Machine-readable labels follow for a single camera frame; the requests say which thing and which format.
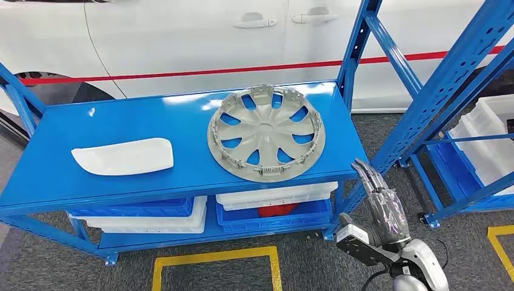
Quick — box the blue steel shelf rack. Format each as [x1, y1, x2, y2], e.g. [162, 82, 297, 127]
[395, 44, 514, 230]
[0, 0, 514, 267]

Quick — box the white plastic trim part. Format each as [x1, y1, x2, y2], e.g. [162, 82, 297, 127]
[71, 138, 175, 176]

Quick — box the white car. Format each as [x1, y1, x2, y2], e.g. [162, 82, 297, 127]
[0, 0, 514, 117]

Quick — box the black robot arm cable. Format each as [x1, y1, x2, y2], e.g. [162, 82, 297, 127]
[360, 239, 450, 291]

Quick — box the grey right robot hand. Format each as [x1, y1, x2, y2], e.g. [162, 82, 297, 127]
[338, 158, 412, 254]

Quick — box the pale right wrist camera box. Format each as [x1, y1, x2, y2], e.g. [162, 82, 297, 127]
[336, 224, 398, 267]

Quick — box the white plastic crate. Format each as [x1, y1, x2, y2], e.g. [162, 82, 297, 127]
[448, 94, 514, 197]
[215, 181, 339, 212]
[68, 196, 209, 235]

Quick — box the blue plastic crate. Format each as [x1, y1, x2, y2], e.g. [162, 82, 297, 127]
[66, 196, 196, 218]
[427, 132, 485, 202]
[215, 198, 334, 233]

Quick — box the white car door handle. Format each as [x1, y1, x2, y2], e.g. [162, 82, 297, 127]
[292, 7, 339, 24]
[233, 12, 278, 29]

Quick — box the red barrier belt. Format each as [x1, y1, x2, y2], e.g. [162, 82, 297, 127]
[18, 45, 505, 86]

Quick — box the red plastic part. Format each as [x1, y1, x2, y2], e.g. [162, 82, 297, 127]
[256, 203, 300, 219]

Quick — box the grey plastic wheel hubcap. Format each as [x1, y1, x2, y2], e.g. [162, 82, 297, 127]
[207, 84, 327, 184]

